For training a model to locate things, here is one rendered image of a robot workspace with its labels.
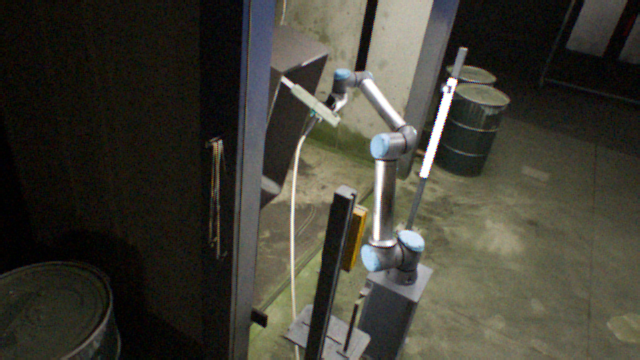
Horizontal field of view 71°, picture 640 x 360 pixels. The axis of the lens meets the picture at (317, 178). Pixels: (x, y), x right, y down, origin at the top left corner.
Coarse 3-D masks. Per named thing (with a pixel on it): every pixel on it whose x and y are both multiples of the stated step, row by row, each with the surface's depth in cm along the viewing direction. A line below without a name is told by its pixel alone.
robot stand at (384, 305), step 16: (384, 272) 258; (432, 272) 264; (384, 288) 250; (400, 288) 249; (416, 288) 251; (368, 304) 263; (384, 304) 257; (400, 304) 251; (416, 304) 264; (368, 320) 268; (384, 320) 262; (400, 320) 256; (384, 336) 267; (400, 336) 264; (368, 352) 280; (384, 352) 273; (400, 352) 288
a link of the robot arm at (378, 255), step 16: (384, 144) 217; (400, 144) 221; (384, 160) 221; (384, 176) 224; (384, 192) 226; (384, 208) 229; (384, 224) 231; (368, 240) 240; (384, 240) 234; (368, 256) 237; (384, 256) 234; (400, 256) 239
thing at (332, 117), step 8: (296, 88) 237; (296, 96) 239; (304, 96) 237; (312, 96) 238; (312, 104) 237; (320, 104) 237; (320, 112) 236; (328, 112) 236; (312, 120) 242; (328, 120) 237; (336, 120) 235; (312, 128) 246
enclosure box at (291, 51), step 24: (288, 48) 252; (312, 48) 263; (288, 72) 294; (312, 72) 286; (288, 96) 302; (288, 120) 311; (264, 144) 330; (288, 144) 320; (264, 168) 340; (288, 168) 328; (264, 192) 338
